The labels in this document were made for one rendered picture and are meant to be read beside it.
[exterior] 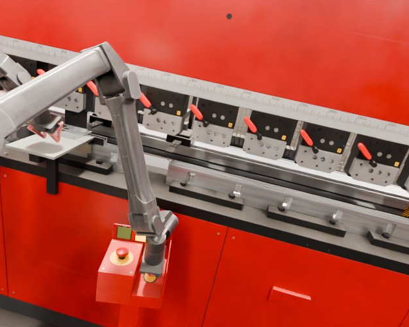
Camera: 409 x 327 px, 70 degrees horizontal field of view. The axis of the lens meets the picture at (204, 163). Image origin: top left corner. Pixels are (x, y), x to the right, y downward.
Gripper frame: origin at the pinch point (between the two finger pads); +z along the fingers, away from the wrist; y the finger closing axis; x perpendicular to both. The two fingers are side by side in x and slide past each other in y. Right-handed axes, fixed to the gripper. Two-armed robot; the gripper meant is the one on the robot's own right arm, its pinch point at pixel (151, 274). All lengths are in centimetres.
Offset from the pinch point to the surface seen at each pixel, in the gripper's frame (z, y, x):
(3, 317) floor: 78, 13, 72
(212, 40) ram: -62, 51, -7
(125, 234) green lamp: -5.6, 9.8, 11.0
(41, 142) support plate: -20, 34, 48
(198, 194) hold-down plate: -9.0, 31.3, -12.2
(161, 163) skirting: 128, 221, 21
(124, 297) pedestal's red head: 1.7, -7.9, 6.8
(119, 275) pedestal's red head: -6.5, -5.7, 8.8
